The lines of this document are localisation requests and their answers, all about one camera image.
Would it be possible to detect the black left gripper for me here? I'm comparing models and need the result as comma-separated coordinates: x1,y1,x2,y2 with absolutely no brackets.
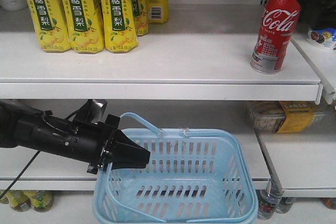
67,113,151,175

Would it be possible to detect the white metal shelf unit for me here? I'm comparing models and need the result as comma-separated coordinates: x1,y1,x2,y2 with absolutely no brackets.
0,0,336,224

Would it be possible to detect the black cable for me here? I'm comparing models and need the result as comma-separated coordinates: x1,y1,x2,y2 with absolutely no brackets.
0,150,41,201

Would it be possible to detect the yellow pear drink bottle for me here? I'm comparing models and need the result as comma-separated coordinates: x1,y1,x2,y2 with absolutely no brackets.
101,0,139,53
27,0,71,52
62,0,105,54

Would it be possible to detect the red coca-cola aluminium bottle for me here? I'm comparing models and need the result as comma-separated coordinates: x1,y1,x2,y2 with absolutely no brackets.
250,0,301,74

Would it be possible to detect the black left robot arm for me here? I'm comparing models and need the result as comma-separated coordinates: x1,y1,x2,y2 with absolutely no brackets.
1,99,150,174

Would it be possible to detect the clear water bottle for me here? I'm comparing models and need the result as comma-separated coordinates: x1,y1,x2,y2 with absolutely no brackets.
257,179,283,220

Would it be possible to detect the blue white snack tub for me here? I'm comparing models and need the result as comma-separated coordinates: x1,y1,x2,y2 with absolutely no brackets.
307,28,335,50

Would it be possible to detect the boxed bread package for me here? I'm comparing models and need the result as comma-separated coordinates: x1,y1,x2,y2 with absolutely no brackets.
247,101,327,133

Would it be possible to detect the light blue plastic basket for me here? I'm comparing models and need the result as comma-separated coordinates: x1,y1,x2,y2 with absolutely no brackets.
92,112,258,223

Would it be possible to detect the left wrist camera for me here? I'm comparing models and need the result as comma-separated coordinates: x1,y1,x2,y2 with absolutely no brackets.
74,99,108,124

